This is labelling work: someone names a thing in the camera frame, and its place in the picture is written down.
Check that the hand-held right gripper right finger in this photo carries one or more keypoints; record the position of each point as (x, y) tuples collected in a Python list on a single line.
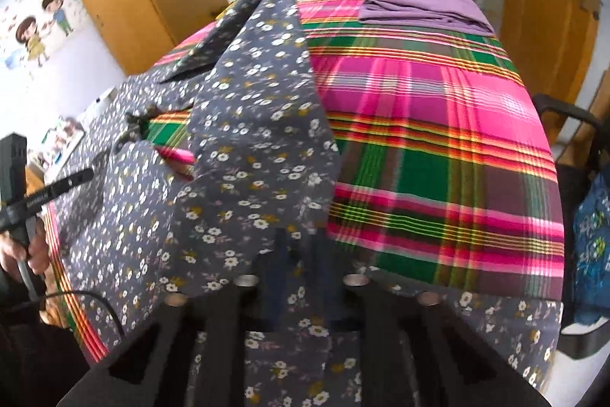
[(381, 330)]

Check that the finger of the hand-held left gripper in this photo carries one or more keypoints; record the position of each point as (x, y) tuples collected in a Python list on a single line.
[(66, 185)]

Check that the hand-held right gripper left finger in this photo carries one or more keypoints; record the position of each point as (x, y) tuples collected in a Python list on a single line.
[(224, 316)]

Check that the grey floral garment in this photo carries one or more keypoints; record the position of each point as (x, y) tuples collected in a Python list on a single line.
[(257, 140)]

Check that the person's left forearm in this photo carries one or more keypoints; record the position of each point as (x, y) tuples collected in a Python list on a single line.
[(24, 340)]

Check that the person's left hand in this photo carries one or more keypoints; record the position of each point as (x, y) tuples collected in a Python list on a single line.
[(40, 254)]

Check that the brown fleece blanket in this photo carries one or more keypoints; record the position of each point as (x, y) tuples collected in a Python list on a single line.
[(52, 316)]

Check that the pink green plaid blanket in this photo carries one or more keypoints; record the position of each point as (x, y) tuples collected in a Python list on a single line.
[(429, 125)]

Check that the blue denim bag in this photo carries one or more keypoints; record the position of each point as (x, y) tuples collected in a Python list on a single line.
[(591, 245)]

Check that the black office chair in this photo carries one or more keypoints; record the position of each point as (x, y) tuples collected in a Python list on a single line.
[(567, 114)]

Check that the folded purple cloth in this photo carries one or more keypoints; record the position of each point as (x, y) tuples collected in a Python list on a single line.
[(419, 6)]

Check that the wooden door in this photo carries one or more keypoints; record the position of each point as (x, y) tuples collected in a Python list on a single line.
[(538, 6)]

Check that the cartoon wall sticker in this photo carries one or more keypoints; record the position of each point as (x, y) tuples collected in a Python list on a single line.
[(33, 35)]

